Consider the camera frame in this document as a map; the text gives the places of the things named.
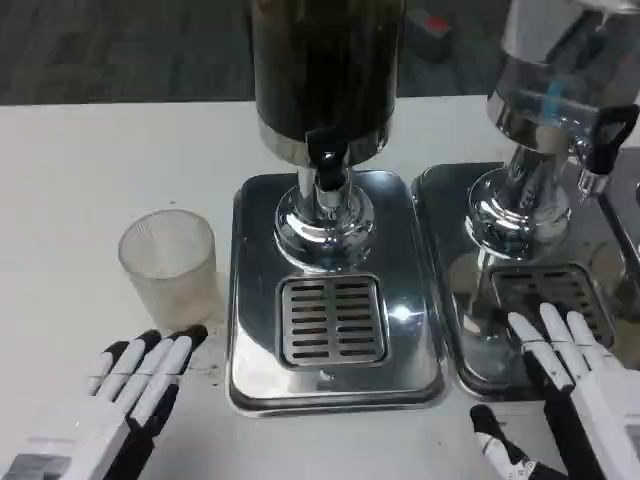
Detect steel drain grid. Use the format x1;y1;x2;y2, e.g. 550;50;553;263
489;264;617;352
276;273;391;369

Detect black tap of dark dispenser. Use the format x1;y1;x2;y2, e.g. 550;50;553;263
305;127;352;194

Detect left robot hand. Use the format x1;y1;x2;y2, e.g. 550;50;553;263
0;324;209;480

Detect clear-tank drink dispenser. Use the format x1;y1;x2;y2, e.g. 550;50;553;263
464;0;640;262

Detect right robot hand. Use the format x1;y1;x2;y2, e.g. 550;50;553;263
469;302;640;480

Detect dark drink dispenser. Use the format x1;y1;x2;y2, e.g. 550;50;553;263
248;0;407;267

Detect clear ribbed glass cup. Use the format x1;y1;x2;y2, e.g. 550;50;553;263
117;209;225;331

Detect grey box with red top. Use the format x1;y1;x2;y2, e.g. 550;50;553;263
405;12;454;64

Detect black looped tap lever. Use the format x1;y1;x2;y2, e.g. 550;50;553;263
574;105;640;197

